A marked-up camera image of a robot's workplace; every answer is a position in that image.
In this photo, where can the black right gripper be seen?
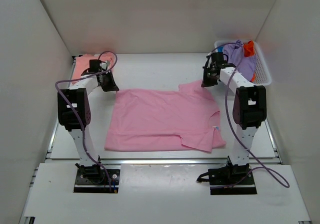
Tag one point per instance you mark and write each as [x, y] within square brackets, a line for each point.
[205, 82]

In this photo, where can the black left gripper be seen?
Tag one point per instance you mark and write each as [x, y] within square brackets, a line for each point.
[112, 86]

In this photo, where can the pink t-shirt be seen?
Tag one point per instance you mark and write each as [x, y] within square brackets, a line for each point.
[155, 120]

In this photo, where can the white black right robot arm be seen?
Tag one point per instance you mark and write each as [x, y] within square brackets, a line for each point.
[249, 111]

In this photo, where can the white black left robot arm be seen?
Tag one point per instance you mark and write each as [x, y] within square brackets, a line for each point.
[74, 113]

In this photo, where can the lavender t-shirt in basket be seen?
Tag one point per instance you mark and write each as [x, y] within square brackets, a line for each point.
[235, 52]

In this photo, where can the folded salmon t-shirt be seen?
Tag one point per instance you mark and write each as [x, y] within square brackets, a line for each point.
[82, 63]

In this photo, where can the orange garment in basket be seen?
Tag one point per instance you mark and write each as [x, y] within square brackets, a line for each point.
[249, 49]

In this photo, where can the white plastic laundry basket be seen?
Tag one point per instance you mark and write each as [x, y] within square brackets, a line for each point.
[262, 75]

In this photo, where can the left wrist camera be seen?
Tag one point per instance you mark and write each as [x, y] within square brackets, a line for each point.
[105, 65]

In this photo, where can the aluminium table edge rail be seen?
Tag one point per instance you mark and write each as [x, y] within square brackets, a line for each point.
[274, 160]

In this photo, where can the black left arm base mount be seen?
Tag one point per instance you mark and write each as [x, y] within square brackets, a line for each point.
[93, 179]

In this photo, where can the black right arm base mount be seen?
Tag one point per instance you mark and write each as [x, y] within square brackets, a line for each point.
[227, 180]

